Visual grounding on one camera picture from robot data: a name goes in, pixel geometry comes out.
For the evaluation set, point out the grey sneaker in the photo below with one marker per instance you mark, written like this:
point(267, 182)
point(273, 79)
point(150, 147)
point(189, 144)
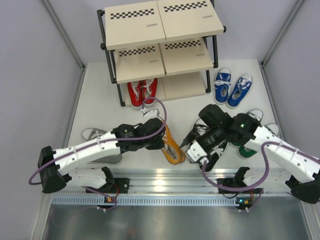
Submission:
point(109, 160)
point(89, 134)

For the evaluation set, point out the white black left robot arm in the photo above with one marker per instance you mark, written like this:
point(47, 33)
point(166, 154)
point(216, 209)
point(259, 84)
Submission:
point(61, 168)

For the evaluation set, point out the red sneaker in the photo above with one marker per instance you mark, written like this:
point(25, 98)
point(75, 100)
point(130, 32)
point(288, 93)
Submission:
point(135, 93)
point(149, 90)

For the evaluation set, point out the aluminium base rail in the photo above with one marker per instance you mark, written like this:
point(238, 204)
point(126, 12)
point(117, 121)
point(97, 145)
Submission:
point(175, 185)

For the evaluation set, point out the lower grey sneaker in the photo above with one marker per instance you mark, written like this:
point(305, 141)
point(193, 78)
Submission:
point(109, 160)

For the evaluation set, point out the left blue sneaker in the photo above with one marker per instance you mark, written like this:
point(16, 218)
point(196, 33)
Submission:
point(222, 85)

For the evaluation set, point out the orange sneaker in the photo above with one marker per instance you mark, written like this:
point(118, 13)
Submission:
point(171, 151)

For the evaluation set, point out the black sneaker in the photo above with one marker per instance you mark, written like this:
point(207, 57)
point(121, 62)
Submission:
point(213, 157)
point(198, 129)

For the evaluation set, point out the blue sneaker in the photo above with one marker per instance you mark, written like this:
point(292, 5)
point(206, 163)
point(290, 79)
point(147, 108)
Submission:
point(241, 89)
point(222, 85)

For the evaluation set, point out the left black sneaker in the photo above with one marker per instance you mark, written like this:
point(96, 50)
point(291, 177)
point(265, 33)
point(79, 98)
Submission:
point(198, 129)

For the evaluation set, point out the right black sneaker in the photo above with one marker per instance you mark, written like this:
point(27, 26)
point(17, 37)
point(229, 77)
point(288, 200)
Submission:
point(213, 157)

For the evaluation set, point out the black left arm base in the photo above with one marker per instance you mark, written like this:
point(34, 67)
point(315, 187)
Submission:
point(120, 186)

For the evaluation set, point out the right green sneaker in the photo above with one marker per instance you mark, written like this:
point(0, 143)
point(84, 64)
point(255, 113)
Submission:
point(245, 152)

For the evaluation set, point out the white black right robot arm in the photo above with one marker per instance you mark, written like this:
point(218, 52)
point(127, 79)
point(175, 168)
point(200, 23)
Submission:
point(245, 130)

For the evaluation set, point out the left green sneaker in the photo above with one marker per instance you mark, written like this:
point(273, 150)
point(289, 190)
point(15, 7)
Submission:
point(256, 114)

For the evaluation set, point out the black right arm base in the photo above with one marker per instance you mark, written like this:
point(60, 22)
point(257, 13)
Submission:
point(237, 182)

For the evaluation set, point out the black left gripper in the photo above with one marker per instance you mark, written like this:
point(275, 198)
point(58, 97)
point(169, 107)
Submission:
point(158, 145)

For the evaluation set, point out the grey aluminium corner post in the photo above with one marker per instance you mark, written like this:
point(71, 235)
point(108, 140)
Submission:
point(297, 7)

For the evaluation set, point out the green sneaker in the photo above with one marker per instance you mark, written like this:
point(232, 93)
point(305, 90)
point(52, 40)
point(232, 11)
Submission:
point(245, 152)
point(256, 114)

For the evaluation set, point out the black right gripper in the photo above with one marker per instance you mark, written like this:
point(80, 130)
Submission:
point(191, 136)

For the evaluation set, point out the right blue sneaker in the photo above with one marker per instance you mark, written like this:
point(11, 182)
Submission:
point(241, 89)

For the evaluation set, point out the beige black shoe shelf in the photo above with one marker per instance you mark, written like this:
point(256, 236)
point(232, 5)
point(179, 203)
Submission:
point(172, 40)

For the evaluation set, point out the upper grey sneaker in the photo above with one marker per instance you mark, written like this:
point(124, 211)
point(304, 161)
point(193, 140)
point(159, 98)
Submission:
point(89, 134)

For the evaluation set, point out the left grey corner post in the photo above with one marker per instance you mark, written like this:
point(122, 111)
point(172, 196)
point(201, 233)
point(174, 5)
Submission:
point(63, 33)

